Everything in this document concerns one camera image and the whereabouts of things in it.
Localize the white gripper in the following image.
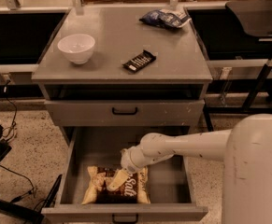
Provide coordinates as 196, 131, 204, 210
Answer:
107, 147, 148, 191

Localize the brown chip bag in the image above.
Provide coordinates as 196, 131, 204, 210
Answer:
82, 166, 150, 204

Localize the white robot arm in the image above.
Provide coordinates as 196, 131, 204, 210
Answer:
107, 114, 272, 224

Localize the open bottom grey drawer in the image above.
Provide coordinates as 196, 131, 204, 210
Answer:
42, 127, 208, 224

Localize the closed upper grey drawer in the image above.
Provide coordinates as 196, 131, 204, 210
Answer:
45, 100, 204, 126

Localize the grey drawer cabinet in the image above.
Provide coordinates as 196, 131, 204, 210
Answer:
31, 4, 213, 133

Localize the blue chip bag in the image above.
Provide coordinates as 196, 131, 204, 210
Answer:
139, 9, 191, 29

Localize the black flat tablet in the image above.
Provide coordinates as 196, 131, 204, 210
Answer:
43, 175, 62, 208

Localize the black candy bar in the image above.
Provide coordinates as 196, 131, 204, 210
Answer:
122, 50, 156, 73

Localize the white bowl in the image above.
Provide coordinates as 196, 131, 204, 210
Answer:
57, 34, 95, 64

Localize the black cable on floor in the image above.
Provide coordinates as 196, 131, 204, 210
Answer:
0, 79, 38, 203

